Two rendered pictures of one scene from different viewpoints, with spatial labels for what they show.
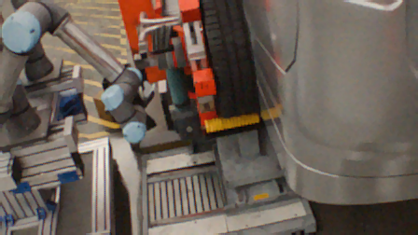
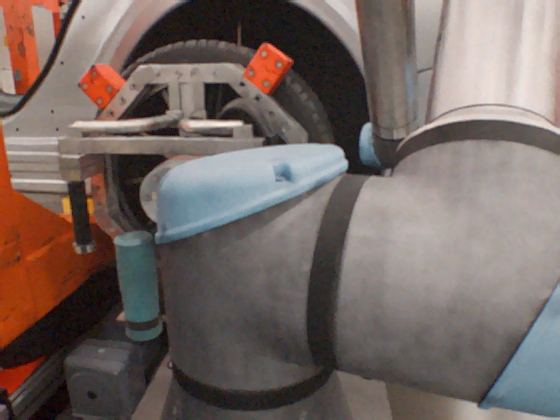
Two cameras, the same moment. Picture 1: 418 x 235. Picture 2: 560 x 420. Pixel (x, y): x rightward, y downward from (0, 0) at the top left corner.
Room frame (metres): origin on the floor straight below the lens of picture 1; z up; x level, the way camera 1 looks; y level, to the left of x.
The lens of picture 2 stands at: (1.49, 1.02, 1.09)
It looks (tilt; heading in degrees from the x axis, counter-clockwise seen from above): 17 degrees down; 279
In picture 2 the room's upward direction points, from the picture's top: straight up
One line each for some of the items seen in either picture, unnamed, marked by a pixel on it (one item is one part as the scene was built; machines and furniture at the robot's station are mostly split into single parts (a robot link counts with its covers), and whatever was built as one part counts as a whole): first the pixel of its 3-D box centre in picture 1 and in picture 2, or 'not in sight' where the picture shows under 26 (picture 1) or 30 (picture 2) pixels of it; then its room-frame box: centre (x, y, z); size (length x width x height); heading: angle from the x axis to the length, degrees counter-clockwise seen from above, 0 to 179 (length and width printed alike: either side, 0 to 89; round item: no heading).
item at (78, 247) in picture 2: not in sight; (80, 214); (2.04, 0.24, 0.83); 0.04 x 0.04 x 0.16
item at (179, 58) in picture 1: (179, 51); (185, 186); (1.87, 0.08, 0.85); 0.21 x 0.14 x 0.14; 91
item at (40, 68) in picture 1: (36, 63); not in sight; (2.05, 0.79, 0.87); 0.15 x 0.15 x 0.10
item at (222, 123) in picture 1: (231, 121); not in sight; (1.75, -0.10, 0.51); 0.29 x 0.06 x 0.06; 91
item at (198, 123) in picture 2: (160, 25); (217, 107); (1.77, 0.13, 1.03); 0.19 x 0.18 x 0.11; 91
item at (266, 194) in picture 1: (252, 171); not in sight; (1.81, -0.17, 0.13); 0.50 x 0.36 x 0.10; 1
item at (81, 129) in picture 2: (159, 9); (128, 108); (1.97, 0.13, 1.03); 0.19 x 0.18 x 0.11; 91
